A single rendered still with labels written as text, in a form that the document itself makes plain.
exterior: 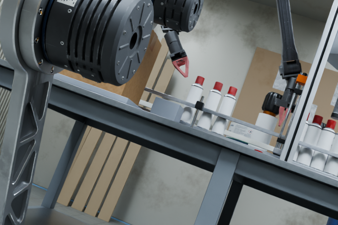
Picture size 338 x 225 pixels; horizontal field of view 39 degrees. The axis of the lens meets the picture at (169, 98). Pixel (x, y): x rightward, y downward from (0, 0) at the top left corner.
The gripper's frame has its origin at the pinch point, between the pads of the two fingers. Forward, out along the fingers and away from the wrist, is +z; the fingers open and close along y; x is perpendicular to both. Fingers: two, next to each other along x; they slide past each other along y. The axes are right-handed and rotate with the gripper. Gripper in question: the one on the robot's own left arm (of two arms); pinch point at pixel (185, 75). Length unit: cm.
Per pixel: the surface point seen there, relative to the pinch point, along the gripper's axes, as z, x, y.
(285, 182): 55, -18, -41
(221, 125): 25.4, -6.3, -1.5
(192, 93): 8.6, 0.0, -1.0
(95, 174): -21, 123, 258
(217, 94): 13.1, -9.1, -1.7
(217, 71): -86, -24, 301
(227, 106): 19.1, -11.3, -1.7
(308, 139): 42, -35, -1
